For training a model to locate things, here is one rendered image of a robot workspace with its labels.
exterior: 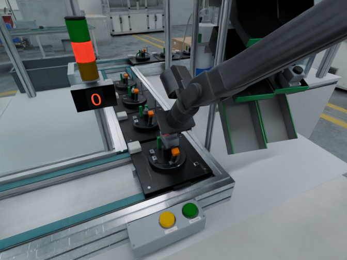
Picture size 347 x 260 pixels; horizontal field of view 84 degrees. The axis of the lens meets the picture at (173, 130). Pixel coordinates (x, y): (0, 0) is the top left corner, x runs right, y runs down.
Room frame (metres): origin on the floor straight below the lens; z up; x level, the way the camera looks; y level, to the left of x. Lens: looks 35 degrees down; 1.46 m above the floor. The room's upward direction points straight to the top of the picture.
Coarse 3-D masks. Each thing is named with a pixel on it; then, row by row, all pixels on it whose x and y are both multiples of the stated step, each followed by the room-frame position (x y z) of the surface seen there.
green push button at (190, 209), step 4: (188, 204) 0.32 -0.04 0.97; (192, 204) 0.32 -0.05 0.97; (184, 208) 0.31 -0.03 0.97; (188, 208) 0.31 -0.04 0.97; (192, 208) 0.31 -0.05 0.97; (196, 208) 0.31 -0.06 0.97; (184, 212) 0.30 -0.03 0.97; (188, 212) 0.30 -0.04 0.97; (192, 212) 0.30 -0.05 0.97; (196, 212) 0.30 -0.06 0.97; (188, 216) 0.29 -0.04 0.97; (192, 216) 0.29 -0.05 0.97
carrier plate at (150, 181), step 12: (144, 144) 0.59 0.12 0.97; (180, 144) 0.59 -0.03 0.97; (132, 156) 0.52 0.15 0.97; (144, 156) 0.52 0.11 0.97; (192, 156) 0.52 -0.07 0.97; (144, 168) 0.46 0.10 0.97; (192, 168) 0.46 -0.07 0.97; (204, 168) 0.46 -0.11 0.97; (144, 180) 0.41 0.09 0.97; (156, 180) 0.41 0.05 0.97; (168, 180) 0.41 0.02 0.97; (180, 180) 0.41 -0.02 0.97; (192, 180) 0.42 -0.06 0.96; (144, 192) 0.36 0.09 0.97; (156, 192) 0.37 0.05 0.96
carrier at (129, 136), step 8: (120, 112) 0.81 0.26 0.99; (136, 112) 0.85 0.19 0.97; (144, 112) 0.74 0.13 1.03; (120, 120) 0.77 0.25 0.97; (128, 120) 0.77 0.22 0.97; (136, 120) 0.72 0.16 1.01; (144, 120) 0.74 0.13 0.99; (152, 120) 0.74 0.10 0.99; (128, 128) 0.70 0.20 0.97; (136, 128) 0.69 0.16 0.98; (144, 128) 0.68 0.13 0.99; (152, 128) 0.69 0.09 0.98; (128, 136) 0.65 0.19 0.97; (136, 136) 0.65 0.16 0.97; (144, 136) 0.65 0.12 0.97; (152, 136) 0.65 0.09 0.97
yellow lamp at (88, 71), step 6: (78, 66) 0.53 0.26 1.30; (84, 66) 0.52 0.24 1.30; (90, 66) 0.53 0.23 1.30; (96, 66) 0.55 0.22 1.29; (84, 72) 0.52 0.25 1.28; (90, 72) 0.53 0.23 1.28; (96, 72) 0.54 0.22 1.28; (84, 78) 0.52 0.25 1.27; (90, 78) 0.53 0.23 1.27; (96, 78) 0.54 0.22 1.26
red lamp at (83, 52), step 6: (72, 42) 0.53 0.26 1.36; (84, 42) 0.53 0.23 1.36; (90, 42) 0.55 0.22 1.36; (78, 48) 0.52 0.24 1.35; (84, 48) 0.53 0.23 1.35; (90, 48) 0.54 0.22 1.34; (78, 54) 0.52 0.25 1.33; (84, 54) 0.53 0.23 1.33; (90, 54) 0.54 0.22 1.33; (78, 60) 0.53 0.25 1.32; (84, 60) 0.52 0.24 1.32; (90, 60) 0.53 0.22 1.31
